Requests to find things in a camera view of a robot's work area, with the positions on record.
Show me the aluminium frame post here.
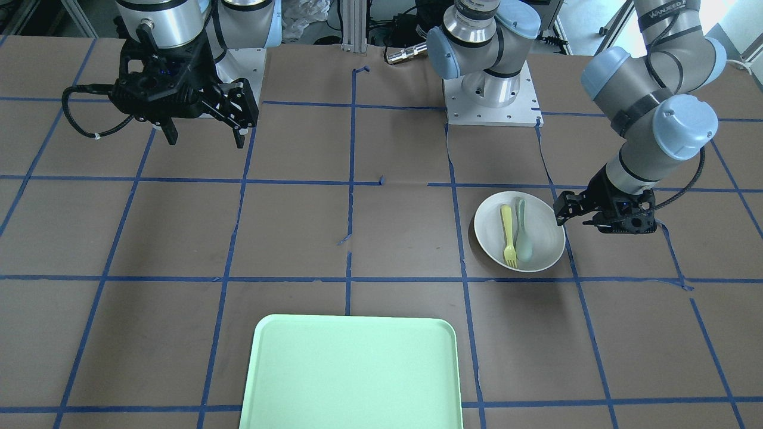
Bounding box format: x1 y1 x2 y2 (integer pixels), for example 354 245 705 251
337 1 370 56

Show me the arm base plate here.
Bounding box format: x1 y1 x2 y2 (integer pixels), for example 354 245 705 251
190 44 265 119
442 63 544 128

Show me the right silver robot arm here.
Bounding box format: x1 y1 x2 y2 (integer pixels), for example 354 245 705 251
108 1 283 148

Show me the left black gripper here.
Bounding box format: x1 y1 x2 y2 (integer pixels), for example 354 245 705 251
553 169 657 234

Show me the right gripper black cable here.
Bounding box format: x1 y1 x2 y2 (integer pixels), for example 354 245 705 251
62 85 135 141

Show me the silver cable connector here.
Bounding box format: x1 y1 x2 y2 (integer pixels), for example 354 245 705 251
384 43 427 65

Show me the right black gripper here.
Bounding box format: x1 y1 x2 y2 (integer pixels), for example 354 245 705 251
109 23 259 149

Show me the white round plate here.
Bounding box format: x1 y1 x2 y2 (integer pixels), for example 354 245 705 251
473 192 566 272

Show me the light green tray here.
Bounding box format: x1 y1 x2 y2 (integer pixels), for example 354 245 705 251
239 314 463 428

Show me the grey-green plastic spoon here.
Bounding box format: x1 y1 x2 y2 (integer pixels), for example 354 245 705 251
514 198 534 263

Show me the yellow plastic fork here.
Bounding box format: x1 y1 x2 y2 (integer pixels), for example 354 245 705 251
500 204 518 268

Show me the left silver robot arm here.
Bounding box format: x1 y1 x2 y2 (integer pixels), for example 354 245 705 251
426 1 727 234

